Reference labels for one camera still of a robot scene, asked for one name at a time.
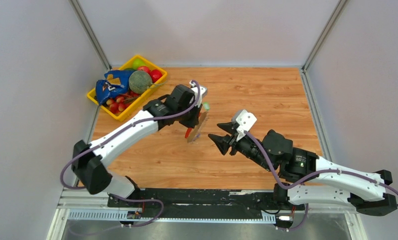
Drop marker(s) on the right frame post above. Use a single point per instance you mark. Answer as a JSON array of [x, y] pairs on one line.
[[341, 4]]

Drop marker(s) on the left frame post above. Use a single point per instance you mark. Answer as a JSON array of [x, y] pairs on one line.
[[79, 12]]

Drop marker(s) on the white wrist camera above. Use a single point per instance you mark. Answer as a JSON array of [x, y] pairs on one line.
[[245, 121], [199, 93]]

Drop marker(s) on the key with green tag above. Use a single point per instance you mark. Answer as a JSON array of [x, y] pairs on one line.
[[206, 106]]

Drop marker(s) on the red apple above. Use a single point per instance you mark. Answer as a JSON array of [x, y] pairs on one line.
[[144, 68]]

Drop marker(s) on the yellow plastic bin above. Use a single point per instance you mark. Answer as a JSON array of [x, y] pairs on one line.
[[143, 97]]

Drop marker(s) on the blue snack bag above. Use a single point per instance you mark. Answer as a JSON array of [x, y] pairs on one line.
[[116, 82]]

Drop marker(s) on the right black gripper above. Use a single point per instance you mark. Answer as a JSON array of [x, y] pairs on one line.
[[223, 143]]

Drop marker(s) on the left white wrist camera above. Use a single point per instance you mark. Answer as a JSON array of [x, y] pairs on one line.
[[199, 93]]

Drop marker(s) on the bunch of red cherries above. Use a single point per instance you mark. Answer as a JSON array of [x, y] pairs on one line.
[[121, 102]]

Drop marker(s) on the red tomato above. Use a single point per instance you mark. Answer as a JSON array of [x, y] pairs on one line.
[[155, 75]]

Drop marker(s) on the metal key holder red handle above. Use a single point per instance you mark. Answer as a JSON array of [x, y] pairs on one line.
[[193, 134]]

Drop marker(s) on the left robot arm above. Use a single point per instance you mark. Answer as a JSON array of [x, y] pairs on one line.
[[90, 161]]

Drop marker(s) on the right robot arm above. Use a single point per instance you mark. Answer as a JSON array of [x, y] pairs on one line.
[[303, 177]]

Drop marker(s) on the green melon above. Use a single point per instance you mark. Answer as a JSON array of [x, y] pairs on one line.
[[139, 81]]

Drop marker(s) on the green apple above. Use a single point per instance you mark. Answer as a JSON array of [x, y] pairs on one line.
[[138, 62]]

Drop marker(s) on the frame post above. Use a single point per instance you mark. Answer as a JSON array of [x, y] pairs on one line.
[[341, 4], [79, 12]]

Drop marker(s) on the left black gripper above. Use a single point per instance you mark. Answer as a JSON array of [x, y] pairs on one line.
[[195, 120]]

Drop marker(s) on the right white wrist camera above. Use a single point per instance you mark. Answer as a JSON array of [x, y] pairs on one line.
[[245, 121]]

